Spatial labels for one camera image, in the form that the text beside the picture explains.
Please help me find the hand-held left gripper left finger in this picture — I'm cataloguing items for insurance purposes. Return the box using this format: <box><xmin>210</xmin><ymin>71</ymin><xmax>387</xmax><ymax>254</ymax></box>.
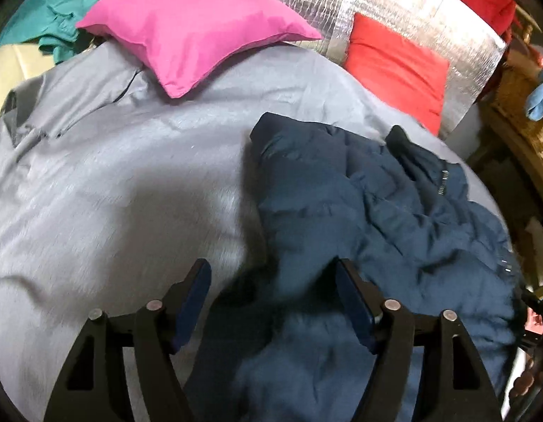
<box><xmin>43</xmin><ymin>258</ymin><xmax>212</xmax><ymax>422</ymax></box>

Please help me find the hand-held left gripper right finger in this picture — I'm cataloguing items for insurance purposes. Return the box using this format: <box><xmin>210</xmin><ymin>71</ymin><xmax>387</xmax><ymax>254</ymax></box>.
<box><xmin>334</xmin><ymin>257</ymin><xmax>503</xmax><ymax>422</ymax></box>

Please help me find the navy blue padded jacket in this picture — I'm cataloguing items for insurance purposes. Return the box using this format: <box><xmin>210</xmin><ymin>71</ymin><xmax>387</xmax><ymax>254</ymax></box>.
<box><xmin>219</xmin><ymin>112</ymin><xmax>520</xmax><ymax>422</ymax></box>

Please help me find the person's right hand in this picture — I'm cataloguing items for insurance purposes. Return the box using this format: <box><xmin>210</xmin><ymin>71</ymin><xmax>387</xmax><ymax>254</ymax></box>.
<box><xmin>511</xmin><ymin>356</ymin><xmax>543</xmax><ymax>403</ymax></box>

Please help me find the grey bed sheet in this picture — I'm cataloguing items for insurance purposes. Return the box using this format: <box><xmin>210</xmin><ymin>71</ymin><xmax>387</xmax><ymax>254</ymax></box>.
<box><xmin>0</xmin><ymin>41</ymin><xmax>514</xmax><ymax>422</ymax></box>

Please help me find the light blue cloth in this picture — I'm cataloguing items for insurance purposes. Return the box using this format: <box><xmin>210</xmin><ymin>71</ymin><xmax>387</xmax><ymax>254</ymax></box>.
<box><xmin>524</xmin><ymin>68</ymin><xmax>543</xmax><ymax>121</ymax></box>

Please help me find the wicker basket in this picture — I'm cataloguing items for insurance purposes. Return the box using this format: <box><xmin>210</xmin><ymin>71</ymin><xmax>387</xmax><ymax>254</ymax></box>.
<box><xmin>491</xmin><ymin>59</ymin><xmax>543</xmax><ymax>163</ymax></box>

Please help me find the red pillow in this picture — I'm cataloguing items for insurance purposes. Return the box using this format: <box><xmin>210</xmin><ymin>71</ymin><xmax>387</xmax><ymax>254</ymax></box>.
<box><xmin>343</xmin><ymin>12</ymin><xmax>451</xmax><ymax>136</ymax></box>

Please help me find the pink pillow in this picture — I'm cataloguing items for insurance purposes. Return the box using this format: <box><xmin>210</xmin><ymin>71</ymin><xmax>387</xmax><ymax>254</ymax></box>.
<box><xmin>76</xmin><ymin>0</ymin><xmax>322</xmax><ymax>98</ymax></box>

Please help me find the cream sofa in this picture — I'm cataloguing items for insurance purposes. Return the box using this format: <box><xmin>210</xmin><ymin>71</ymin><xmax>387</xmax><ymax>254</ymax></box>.
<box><xmin>0</xmin><ymin>41</ymin><xmax>61</xmax><ymax>110</ymax></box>

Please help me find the silver foil insulation mat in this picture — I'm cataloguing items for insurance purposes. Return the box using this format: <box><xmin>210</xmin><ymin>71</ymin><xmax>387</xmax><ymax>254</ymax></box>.
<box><xmin>258</xmin><ymin>0</ymin><xmax>507</xmax><ymax>139</ymax></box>

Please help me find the teal garment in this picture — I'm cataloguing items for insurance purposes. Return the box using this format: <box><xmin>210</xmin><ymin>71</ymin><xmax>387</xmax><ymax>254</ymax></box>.
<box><xmin>0</xmin><ymin>0</ymin><xmax>101</xmax><ymax>64</ymax></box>

